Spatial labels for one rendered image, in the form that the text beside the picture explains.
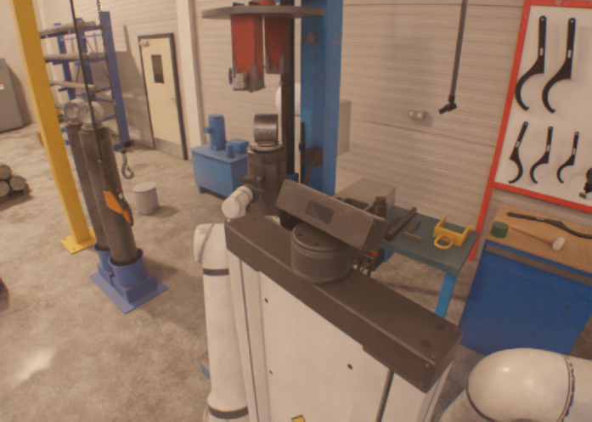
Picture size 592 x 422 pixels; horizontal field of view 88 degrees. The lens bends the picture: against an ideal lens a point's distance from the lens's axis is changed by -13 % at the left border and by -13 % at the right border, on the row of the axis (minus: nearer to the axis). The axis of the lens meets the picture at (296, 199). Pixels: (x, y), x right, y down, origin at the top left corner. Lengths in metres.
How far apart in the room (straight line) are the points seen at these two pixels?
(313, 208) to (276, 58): 1.57
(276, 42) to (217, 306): 1.35
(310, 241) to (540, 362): 0.46
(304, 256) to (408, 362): 0.15
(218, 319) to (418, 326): 0.77
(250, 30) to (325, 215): 1.24
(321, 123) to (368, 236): 1.76
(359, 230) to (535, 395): 0.44
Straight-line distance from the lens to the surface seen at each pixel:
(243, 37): 1.55
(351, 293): 0.39
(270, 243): 0.46
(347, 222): 0.35
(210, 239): 1.02
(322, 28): 2.03
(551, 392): 0.69
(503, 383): 0.69
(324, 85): 2.03
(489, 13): 3.33
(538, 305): 2.55
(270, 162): 1.78
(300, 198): 0.39
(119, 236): 2.95
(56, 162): 3.97
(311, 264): 0.38
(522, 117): 3.28
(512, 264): 2.42
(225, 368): 1.11
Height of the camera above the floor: 2.04
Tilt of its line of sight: 26 degrees down
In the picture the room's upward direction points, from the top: straight up
